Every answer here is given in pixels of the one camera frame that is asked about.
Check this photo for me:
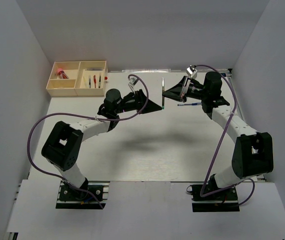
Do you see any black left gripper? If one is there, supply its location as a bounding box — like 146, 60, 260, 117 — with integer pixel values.
115, 89, 162, 115

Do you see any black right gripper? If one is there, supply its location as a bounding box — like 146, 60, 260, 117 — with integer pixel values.
162, 76, 209, 103

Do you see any green gel pen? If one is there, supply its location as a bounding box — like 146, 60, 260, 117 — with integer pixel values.
161, 77, 166, 111

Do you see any blue grip ballpoint pen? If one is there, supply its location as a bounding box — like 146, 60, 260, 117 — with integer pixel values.
177, 102, 202, 107

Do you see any dark blue gel pen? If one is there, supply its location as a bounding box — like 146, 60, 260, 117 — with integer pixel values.
98, 73, 102, 89

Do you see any red ballpoint pen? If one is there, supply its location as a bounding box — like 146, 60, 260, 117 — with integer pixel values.
93, 75, 97, 88

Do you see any pink capped marker tube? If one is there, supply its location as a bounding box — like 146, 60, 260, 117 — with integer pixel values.
56, 68, 69, 79

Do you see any yellow highlighter pen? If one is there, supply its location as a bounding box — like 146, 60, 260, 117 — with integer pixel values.
83, 77, 89, 88

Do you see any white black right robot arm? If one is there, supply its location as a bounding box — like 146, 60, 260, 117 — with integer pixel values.
162, 71, 274, 200

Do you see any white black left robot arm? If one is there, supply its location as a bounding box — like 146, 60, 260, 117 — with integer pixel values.
41, 88, 162, 200

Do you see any cream compartment organizer box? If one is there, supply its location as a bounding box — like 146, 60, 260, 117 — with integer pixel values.
46, 60, 108, 97

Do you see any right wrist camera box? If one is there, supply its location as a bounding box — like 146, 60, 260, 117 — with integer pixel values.
186, 65, 198, 79

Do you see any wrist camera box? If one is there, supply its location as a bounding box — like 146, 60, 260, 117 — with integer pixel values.
186, 65, 198, 79
128, 76, 138, 93

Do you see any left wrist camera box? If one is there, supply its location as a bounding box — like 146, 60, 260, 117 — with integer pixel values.
128, 76, 138, 93

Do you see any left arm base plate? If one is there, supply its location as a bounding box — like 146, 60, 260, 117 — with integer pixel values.
55, 181, 110, 210

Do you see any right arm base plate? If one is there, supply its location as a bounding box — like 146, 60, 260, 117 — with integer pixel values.
186, 184, 240, 213

